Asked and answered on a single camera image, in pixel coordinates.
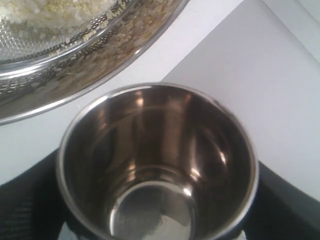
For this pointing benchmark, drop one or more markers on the round steel mesh sieve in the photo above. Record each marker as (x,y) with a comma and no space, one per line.
(41,69)

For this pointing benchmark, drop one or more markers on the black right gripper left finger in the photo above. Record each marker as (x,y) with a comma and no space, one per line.
(31,206)

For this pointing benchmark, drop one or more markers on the yellow grain pile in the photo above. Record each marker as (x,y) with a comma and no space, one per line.
(35,27)

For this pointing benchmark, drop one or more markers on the white rectangular tray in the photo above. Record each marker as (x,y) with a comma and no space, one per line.
(236,51)

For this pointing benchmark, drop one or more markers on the small steel cup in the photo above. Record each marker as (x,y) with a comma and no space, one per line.
(156,161)

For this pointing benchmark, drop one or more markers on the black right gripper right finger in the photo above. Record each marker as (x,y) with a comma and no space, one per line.
(281,211)

